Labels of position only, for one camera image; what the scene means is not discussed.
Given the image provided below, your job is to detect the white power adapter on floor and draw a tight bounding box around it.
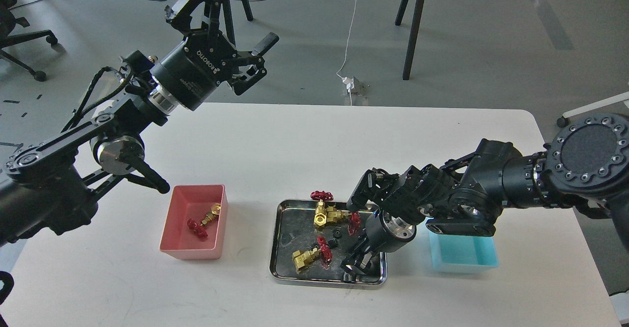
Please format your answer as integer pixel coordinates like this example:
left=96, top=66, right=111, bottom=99
left=341, top=77, right=366, bottom=95

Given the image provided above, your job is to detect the black stand leg left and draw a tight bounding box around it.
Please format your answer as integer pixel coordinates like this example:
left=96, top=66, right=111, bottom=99
left=223, top=0, right=254, bottom=46

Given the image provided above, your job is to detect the light blue plastic box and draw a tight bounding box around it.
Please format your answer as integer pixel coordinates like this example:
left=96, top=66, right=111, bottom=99
left=428, top=230, right=500, bottom=274

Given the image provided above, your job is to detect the brass valve red handle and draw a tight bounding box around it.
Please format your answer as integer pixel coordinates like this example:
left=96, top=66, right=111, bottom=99
left=186, top=203, right=222, bottom=240
left=310, top=191, right=333, bottom=229
left=291, top=237, right=333, bottom=272
left=325, top=206, right=362, bottom=236

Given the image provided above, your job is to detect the black office chair base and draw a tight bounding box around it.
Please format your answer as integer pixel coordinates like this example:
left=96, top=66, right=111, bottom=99
left=0, top=0, right=58, bottom=82

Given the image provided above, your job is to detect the brass valve red handle bottom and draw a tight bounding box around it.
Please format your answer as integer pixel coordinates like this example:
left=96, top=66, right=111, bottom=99
left=291, top=237, right=333, bottom=272

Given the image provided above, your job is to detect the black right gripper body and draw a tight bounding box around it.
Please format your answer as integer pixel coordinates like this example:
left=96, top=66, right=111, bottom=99
left=363, top=211, right=417, bottom=253

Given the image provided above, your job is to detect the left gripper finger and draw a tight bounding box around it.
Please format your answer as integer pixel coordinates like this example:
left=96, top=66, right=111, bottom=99
left=252, top=32, right=280, bottom=56
left=165, top=0, right=234, bottom=40

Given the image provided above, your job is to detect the black stand leg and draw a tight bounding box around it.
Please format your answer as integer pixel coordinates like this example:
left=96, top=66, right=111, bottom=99
left=223, top=0, right=254, bottom=46
left=395, top=0, right=425, bottom=81

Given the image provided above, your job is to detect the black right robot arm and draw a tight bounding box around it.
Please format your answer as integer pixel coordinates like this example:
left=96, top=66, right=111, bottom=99
left=341, top=113, right=629, bottom=276

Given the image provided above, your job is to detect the black stand leg right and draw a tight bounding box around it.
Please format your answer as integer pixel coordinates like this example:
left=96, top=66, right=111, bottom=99
left=395, top=0, right=425, bottom=81

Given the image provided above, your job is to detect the white cable on floor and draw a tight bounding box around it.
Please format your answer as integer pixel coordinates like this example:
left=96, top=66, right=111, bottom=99
left=336, top=0, right=363, bottom=79

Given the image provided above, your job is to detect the brass valve red handle top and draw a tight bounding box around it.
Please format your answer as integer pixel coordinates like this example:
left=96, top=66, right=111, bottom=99
left=310, top=191, right=333, bottom=229

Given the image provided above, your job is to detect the pink plastic box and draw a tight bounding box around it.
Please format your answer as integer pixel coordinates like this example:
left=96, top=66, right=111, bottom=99
left=159, top=184, right=229, bottom=260

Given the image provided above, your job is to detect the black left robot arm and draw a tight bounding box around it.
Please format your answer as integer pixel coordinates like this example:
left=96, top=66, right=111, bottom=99
left=0, top=0, right=279, bottom=245

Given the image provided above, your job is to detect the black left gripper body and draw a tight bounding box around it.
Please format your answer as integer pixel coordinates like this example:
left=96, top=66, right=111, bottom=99
left=150, top=35, right=267, bottom=111

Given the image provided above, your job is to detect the shiny metal tray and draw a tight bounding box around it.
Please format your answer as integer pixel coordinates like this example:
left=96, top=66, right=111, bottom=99
left=269, top=199, right=387, bottom=288

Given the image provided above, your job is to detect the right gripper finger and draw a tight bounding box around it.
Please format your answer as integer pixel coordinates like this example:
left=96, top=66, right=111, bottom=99
left=341, top=237, right=369, bottom=274
left=355, top=252, right=383, bottom=281

